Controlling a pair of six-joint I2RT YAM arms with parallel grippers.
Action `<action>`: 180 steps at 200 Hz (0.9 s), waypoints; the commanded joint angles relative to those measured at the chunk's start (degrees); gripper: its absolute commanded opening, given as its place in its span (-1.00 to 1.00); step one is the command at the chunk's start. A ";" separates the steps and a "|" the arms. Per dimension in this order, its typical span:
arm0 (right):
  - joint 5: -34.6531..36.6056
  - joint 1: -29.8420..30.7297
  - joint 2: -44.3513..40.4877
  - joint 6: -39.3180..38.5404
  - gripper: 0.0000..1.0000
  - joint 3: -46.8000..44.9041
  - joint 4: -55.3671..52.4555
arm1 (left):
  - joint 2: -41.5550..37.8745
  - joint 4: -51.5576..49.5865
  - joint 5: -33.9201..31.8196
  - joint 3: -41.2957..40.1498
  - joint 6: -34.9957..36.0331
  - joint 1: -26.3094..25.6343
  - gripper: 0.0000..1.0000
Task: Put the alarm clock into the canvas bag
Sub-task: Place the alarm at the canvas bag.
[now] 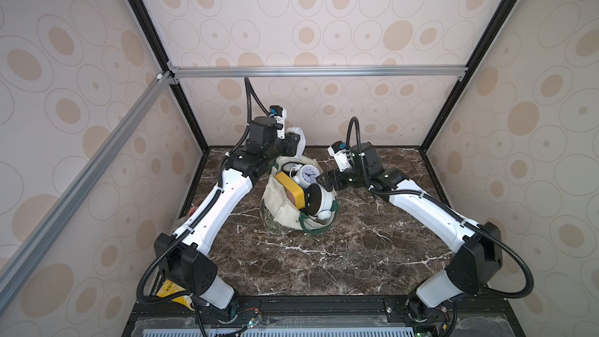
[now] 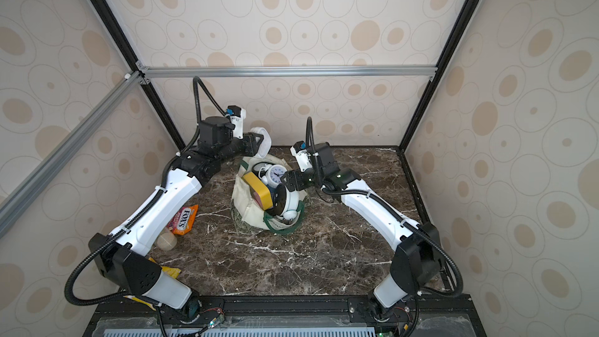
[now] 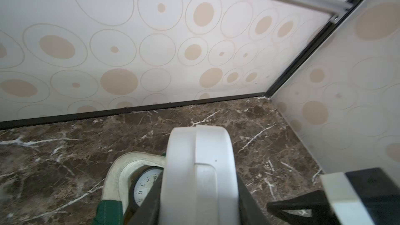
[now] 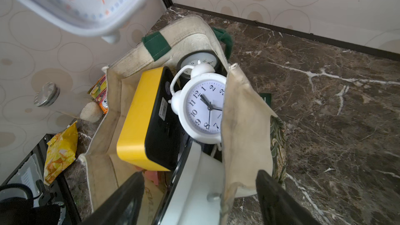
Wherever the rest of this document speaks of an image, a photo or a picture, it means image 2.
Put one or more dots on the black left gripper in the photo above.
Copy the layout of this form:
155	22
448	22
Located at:
250	140

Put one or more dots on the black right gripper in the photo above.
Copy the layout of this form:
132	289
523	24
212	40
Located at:
290	181

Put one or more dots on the small white round clock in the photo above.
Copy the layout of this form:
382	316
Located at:
271	175

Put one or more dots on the yellow square alarm clock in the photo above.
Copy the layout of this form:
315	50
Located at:
259	191

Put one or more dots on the cream canvas tote bag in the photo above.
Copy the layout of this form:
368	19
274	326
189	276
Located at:
248	210

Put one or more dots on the white clock black back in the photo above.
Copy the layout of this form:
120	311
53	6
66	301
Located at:
285	203

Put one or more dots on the white square orange-number clock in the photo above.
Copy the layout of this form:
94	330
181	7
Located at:
263	141

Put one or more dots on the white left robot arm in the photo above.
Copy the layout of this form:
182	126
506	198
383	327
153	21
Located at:
121	256

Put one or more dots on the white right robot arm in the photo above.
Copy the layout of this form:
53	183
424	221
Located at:
419	262

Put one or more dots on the Fox's candy bag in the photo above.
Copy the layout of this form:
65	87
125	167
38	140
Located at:
182	221

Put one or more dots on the clear plastic jar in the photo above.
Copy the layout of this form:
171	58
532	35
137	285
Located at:
166	240

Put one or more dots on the yellow snack packet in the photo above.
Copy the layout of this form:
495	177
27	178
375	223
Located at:
167	277

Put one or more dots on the aluminium frame bar rear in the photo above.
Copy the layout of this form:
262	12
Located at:
287	71

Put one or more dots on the aluminium frame bar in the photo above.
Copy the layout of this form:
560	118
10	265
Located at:
27	192
287	71

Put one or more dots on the aluminium frame bar left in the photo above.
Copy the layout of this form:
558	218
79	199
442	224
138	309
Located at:
27	192

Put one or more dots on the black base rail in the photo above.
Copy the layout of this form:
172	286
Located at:
291	316

